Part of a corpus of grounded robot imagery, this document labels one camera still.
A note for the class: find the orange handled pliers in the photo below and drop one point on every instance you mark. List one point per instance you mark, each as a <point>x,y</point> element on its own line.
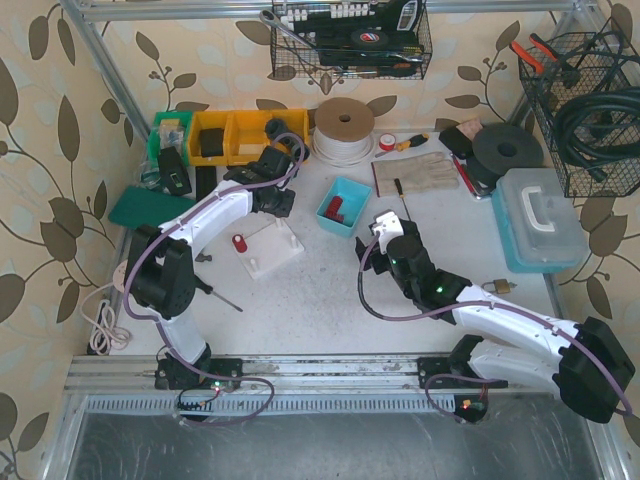
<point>528,55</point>

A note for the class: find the teal plastic bin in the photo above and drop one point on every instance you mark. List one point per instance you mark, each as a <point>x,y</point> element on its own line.
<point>355,197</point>

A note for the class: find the wire basket top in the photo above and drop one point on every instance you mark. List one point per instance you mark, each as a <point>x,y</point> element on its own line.
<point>335,41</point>

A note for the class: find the wire basket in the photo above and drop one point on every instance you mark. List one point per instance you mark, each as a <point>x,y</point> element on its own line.
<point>587,108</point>
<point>335,41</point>

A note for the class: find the red spring long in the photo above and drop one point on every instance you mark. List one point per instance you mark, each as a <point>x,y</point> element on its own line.
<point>333,207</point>
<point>336,218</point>

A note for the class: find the green bin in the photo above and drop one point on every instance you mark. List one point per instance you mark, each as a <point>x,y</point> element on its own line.
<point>169,129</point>

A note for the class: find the black foam block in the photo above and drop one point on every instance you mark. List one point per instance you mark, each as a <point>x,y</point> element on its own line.
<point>211,142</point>

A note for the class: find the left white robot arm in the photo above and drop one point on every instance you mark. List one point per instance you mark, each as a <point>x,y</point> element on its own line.
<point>160,282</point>

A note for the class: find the white peg base plate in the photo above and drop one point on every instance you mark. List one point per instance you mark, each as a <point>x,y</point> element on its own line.
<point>270,248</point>

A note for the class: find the brass padlock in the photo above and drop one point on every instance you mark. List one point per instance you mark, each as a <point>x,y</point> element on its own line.
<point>500,286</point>

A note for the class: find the beige work glove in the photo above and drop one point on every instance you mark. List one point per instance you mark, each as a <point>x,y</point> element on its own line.
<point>431,171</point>

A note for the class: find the grey pipe fitting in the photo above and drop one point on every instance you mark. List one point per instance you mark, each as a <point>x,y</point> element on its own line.
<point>278,131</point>

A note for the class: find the red utility knife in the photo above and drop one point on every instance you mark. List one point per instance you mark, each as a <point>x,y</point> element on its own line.
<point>478,190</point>

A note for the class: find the black handled hammer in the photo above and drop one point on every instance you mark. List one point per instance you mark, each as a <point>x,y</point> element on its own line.
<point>200,258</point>

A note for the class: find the black disc spool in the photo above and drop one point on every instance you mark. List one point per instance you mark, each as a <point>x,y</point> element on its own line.
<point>499,147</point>

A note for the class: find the wire basket right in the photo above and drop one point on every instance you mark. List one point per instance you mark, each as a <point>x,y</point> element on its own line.
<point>587,108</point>

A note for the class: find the black aluminium extrusion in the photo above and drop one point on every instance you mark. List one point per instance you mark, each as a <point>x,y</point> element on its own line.
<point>206,181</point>

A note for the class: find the black electrical tape roll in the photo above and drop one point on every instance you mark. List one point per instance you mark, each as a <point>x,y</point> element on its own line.
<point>369,39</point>

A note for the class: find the pink round power strip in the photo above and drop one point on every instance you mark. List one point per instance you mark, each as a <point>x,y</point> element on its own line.
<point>119,276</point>

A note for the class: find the black orange screwdriver left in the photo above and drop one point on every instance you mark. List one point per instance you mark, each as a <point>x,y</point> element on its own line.
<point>209,290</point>

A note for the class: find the clear teal toolbox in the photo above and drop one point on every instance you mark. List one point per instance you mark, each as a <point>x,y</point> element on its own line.
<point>538,226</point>

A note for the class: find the yellow triple bin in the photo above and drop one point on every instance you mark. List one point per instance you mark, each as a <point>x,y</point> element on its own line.
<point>244,133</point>

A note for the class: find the red white tape roll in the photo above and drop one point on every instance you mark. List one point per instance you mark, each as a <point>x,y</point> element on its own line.
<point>387,142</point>

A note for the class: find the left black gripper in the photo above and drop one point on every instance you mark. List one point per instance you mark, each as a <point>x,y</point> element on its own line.
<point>279,201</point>

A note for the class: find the white cable spool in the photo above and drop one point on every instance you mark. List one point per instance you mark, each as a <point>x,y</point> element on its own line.
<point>343,133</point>

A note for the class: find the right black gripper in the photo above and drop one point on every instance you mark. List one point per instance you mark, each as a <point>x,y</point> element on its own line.
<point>376,257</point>

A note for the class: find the black yellow screwdriver thin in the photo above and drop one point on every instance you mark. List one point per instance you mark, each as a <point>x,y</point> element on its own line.
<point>401,194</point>

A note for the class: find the black sander block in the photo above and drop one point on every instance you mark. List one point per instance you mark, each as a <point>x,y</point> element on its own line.
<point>457,142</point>

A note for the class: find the green case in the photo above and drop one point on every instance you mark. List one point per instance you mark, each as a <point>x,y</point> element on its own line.
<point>138,206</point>

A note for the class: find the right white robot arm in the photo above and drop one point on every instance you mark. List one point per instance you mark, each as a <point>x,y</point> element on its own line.
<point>581,363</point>

